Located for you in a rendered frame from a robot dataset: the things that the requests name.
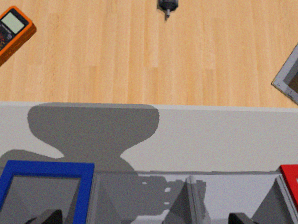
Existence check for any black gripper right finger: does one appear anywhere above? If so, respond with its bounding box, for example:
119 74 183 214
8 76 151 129
228 213 259 224

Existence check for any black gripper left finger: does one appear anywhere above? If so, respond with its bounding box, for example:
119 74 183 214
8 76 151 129
25 209 63 224

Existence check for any red rectangular frame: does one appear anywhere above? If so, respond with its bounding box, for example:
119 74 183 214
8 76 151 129
279 165 298 212

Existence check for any blue square frame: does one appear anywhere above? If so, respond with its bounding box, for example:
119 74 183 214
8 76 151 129
0 160 94 224

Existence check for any orange digital multimeter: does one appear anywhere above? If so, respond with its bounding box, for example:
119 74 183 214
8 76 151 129
0 6 37 67

